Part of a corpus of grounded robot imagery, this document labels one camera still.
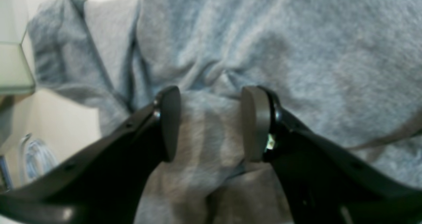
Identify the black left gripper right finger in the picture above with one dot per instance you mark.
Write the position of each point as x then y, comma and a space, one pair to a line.
323, 183

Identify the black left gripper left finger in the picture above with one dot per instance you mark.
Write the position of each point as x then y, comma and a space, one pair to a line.
104, 182

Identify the grey t-shirt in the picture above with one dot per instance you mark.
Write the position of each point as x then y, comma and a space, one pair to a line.
349, 69

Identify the grey monitor edge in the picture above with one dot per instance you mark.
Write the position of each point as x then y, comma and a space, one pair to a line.
16, 77

